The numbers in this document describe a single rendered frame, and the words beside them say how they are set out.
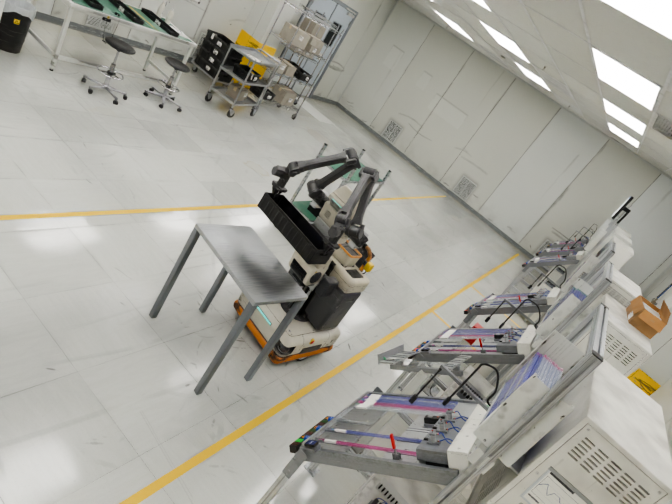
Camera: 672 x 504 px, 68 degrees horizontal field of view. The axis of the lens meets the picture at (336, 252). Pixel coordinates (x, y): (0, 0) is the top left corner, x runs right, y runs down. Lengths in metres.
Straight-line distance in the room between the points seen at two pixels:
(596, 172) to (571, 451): 10.33
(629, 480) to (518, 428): 0.35
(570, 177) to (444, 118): 3.19
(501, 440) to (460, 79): 11.30
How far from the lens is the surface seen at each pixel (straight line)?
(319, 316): 3.78
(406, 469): 2.13
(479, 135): 12.39
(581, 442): 1.90
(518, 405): 1.86
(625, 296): 4.69
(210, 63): 9.19
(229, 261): 2.99
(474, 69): 12.67
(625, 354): 3.30
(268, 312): 3.72
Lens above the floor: 2.33
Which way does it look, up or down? 23 degrees down
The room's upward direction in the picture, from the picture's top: 34 degrees clockwise
